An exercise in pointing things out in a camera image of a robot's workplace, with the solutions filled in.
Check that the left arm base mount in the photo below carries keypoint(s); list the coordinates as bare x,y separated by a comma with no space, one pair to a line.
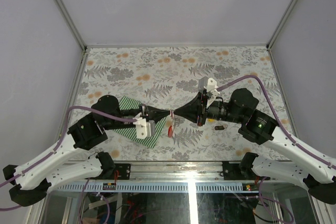
122,171

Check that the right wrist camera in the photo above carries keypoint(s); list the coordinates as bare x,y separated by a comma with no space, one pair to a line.
208,88

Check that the slotted cable duct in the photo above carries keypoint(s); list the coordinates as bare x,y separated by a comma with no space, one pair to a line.
129,187

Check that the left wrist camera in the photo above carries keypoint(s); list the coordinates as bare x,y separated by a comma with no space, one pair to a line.
144,129

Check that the aluminium front rail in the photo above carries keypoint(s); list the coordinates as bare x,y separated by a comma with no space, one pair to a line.
170,169

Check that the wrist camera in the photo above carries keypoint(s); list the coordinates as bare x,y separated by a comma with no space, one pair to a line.
144,129
208,88

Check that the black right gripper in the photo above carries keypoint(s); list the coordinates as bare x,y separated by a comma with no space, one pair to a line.
197,107

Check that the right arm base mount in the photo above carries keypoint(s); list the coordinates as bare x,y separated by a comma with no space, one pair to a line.
231,171

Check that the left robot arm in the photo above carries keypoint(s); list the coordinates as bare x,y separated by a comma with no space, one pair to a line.
34,180

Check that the red keyring fob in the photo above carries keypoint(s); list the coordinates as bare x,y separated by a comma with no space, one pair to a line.
170,131

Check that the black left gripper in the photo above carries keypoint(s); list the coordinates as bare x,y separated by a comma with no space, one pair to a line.
154,114

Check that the green striped cloth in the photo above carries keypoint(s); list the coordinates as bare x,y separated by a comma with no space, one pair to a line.
130,133

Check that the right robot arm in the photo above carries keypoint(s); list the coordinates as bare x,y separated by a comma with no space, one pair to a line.
259,128

